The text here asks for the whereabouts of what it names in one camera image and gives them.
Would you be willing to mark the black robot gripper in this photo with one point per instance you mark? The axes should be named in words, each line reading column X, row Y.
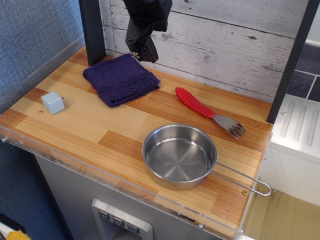
column 146, row 15

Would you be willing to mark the steel bowl with wire handle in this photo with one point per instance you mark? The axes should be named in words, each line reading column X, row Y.
column 181, row 157

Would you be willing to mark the purple folded cloth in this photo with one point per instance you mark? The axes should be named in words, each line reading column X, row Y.
column 120, row 80

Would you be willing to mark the light grey cube block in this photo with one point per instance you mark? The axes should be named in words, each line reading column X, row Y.
column 53, row 102

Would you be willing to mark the silver toy fridge dispenser panel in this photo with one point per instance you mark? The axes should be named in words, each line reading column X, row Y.
column 116, row 224

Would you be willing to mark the clear acrylic table edge guard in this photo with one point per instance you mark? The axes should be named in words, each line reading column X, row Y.
column 172, row 213

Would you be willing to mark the white ribbed cabinet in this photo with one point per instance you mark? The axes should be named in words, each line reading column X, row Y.
column 292, row 158

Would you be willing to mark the yellow object at corner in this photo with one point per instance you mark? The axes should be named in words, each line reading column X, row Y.
column 17, row 235

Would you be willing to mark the black left vertical post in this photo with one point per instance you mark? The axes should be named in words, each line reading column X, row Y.
column 92, row 30

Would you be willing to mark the black vertical post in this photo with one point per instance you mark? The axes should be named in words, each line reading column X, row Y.
column 92, row 30
column 303, row 31

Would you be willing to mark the red handled metal fork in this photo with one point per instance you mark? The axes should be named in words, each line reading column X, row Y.
column 230, row 125

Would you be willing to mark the black right vertical post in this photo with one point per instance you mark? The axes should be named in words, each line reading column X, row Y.
column 303, row 31

